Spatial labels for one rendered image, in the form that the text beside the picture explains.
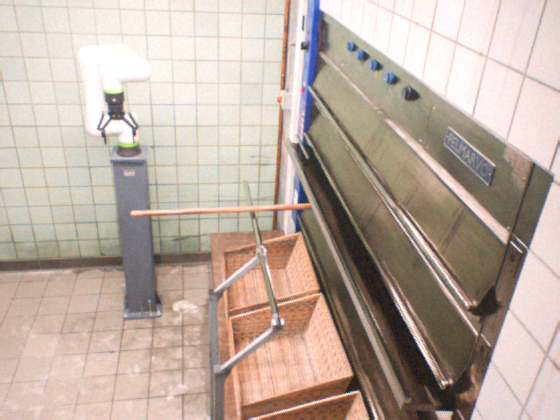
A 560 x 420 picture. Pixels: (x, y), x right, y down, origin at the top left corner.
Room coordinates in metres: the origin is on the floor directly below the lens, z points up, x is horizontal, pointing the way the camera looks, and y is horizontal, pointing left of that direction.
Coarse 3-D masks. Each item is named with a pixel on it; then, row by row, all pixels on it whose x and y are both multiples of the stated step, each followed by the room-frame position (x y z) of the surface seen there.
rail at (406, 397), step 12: (288, 144) 2.63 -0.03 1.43; (300, 168) 2.31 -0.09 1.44; (312, 192) 2.06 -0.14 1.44; (324, 216) 1.86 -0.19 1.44; (336, 240) 1.68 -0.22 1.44; (348, 264) 1.52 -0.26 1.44; (348, 276) 1.46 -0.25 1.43; (360, 300) 1.33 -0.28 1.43; (372, 324) 1.22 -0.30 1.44; (384, 348) 1.12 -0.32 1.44; (384, 360) 1.09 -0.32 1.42; (396, 372) 1.03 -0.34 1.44; (396, 384) 1.00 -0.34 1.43; (408, 396) 0.95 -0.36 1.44
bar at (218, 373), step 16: (256, 224) 2.20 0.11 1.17; (256, 240) 2.06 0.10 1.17; (256, 256) 1.97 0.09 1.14; (240, 272) 1.95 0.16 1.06; (224, 288) 1.93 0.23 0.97; (272, 288) 1.70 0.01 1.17; (272, 304) 1.60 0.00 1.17; (272, 320) 1.51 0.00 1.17; (272, 336) 1.49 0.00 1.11; (240, 352) 1.48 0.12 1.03; (224, 368) 1.46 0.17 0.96; (224, 384) 1.45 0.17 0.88
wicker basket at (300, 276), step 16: (272, 240) 2.64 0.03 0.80; (224, 256) 2.55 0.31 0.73; (240, 256) 2.61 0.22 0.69; (272, 256) 2.64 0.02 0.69; (304, 256) 2.47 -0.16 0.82; (224, 272) 2.39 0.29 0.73; (256, 272) 2.60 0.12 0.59; (272, 272) 2.61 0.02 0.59; (288, 272) 2.59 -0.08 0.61; (304, 272) 2.38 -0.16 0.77; (240, 288) 2.43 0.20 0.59; (256, 288) 2.44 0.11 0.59; (288, 288) 2.47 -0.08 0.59; (304, 288) 2.29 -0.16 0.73; (240, 304) 2.29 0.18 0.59; (256, 304) 2.08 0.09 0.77; (304, 320) 2.13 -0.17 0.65
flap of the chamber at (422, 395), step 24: (312, 168) 2.39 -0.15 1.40; (336, 216) 1.92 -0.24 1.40; (360, 240) 1.76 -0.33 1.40; (360, 264) 1.58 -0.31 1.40; (360, 288) 1.42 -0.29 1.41; (384, 288) 1.45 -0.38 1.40; (360, 312) 1.30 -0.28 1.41; (384, 312) 1.32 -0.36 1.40; (384, 336) 1.20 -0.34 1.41; (408, 336) 1.22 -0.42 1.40; (408, 360) 1.11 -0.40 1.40; (408, 384) 1.01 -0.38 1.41; (432, 384) 1.03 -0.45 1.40; (408, 408) 0.95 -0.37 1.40; (432, 408) 0.96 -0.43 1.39
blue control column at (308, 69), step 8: (312, 0) 2.84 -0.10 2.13; (312, 8) 2.82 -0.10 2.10; (312, 16) 2.81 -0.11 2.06; (312, 24) 2.80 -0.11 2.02; (312, 32) 2.80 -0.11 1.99; (304, 40) 2.95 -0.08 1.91; (312, 40) 2.80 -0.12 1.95; (312, 48) 2.80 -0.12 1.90; (304, 56) 2.92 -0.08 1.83; (312, 56) 2.80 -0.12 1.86; (304, 64) 2.91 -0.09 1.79; (312, 64) 2.80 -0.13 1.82; (304, 72) 2.89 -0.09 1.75; (312, 72) 2.80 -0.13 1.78; (304, 80) 2.88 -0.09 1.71; (312, 80) 2.80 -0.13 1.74; (304, 88) 2.86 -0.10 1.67; (304, 96) 2.84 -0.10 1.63; (304, 104) 2.83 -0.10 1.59; (304, 112) 2.81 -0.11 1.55; (304, 120) 2.80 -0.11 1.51; (304, 128) 2.80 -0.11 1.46; (296, 176) 2.89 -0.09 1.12; (296, 184) 2.87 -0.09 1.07; (296, 216) 2.81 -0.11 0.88; (296, 224) 2.80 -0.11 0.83; (296, 232) 2.80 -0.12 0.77
